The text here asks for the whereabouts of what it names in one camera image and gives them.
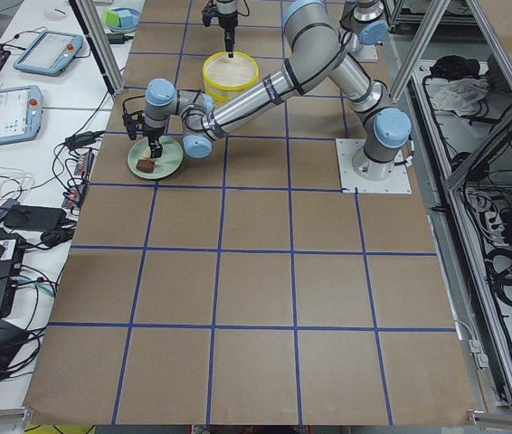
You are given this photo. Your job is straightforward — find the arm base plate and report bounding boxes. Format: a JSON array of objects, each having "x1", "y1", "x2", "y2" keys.
[{"x1": 336, "y1": 138, "x2": 412, "y2": 194}]

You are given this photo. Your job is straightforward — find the lower blue teach pendant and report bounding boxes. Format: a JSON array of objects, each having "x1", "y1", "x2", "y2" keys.
[{"x1": 0, "y1": 85, "x2": 43, "y2": 146}]

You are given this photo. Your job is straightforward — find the blue foam block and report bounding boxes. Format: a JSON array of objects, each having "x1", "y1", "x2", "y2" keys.
[{"x1": 117, "y1": 9, "x2": 134, "y2": 28}]

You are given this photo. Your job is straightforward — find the white cloth pile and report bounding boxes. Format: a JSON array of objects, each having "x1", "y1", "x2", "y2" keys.
[{"x1": 431, "y1": 78, "x2": 489, "y2": 117}]

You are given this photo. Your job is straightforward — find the yellow steamer layer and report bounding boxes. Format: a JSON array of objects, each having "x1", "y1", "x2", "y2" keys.
[
  {"x1": 205, "y1": 88, "x2": 241, "y2": 107},
  {"x1": 202, "y1": 52, "x2": 260, "y2": 99}
]

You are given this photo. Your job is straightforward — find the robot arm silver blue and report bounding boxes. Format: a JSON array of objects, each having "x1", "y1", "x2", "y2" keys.
[
  {"x1": 202, "y1": 0, "x2": 388, "y2": 58},
  {"x1": 140, "y1": 1, "x2": 412, "y2": 181}
]

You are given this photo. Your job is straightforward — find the white steamed bun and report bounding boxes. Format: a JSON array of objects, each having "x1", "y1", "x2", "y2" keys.
[{"x1": 148, "y1": 144, "x2": 163, "y2": 159}]

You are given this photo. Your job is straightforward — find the small black power brick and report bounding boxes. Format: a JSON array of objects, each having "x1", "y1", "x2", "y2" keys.
[{"x1": 107, "y1": 33, "x2": 126, "y2": 44}]

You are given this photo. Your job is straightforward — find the brown steamed bun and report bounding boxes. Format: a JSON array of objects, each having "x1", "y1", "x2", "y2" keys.
[{"x1": 136, "y1": 159, "x2": 156, "y2": 174}]

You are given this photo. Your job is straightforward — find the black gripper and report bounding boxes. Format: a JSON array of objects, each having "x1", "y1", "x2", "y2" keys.
[
  {"x1": 142, "y1": 115, "x2": 166, "y2": 157},
  {"x1": 215, "y1": 0, "x2": 238, "y2": 58}
]

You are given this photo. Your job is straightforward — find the black power adapter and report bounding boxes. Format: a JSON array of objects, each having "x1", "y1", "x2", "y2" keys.
[{"x1": 3, "y1": 204, "x2": 66, "y2": 231}]

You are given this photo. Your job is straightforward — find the aluminium frame post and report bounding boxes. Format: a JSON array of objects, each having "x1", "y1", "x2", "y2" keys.
[{"x1": 69, "y1": 0, "x2": 125, "y2": 98}]

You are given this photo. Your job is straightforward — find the blue plate with blocks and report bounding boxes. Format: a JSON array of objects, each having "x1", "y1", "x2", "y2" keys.
[{"x1": 102, "y1": 7, "x2": 140, "y2": 33}]

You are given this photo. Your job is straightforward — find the green foam block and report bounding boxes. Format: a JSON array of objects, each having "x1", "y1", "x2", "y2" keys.
[{"x1": 103, "y1": 10, "x2": 121, "y2": 27}]

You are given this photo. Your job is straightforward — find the light green plate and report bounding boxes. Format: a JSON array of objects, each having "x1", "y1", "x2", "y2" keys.
[{"x1": 127, "y1": 137, "x2": 184, "y2": 180}]

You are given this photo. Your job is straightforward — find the blue teach pendant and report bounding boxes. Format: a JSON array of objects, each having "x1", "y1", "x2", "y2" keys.
[
  {"x1": 0, "y1": 85, "x2": 43, "y2": 146},
  {"x1": 14, "y1": 31, "x2": 83, "y2": 76}
]

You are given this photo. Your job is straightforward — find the upper blue teach pendant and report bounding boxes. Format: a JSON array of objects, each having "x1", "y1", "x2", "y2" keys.
[{"x1": 14, "y1": 31, "x2": 83, "y2": 76}]

